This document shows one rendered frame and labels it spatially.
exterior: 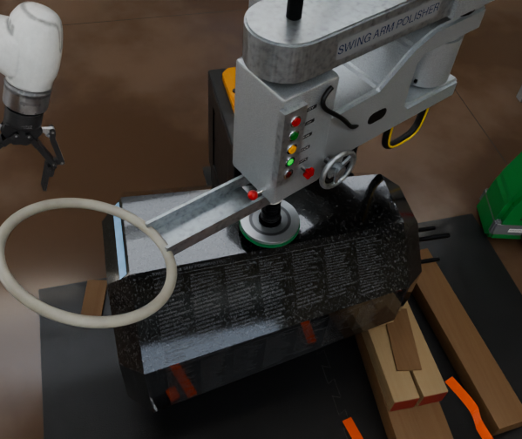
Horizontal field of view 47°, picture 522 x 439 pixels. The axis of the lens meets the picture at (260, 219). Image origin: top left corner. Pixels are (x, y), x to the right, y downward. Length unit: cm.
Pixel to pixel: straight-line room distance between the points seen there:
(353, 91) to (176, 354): 107
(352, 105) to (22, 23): 100
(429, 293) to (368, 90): 146
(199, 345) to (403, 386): 95
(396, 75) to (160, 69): 261
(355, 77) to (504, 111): 262
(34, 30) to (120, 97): 289
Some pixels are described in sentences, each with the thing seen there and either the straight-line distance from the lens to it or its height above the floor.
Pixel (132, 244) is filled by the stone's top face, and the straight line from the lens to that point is 215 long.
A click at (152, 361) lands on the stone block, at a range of 216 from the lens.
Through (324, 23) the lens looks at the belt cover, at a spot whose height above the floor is 174.
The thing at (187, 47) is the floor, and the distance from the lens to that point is 450.
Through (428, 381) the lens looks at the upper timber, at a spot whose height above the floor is 23.
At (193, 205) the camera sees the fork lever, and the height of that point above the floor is 115.
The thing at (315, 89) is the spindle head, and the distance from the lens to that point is 163.
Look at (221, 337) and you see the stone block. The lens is 216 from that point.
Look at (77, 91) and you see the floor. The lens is 418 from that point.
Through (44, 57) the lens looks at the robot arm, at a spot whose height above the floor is 188.
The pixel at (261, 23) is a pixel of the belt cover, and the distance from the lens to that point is 156.
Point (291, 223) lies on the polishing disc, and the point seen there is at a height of 93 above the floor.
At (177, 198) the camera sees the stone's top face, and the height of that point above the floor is 87.
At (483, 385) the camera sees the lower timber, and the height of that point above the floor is 11.
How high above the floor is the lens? 258
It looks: 51 degrees down
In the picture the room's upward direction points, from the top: 6 degrees clockwise
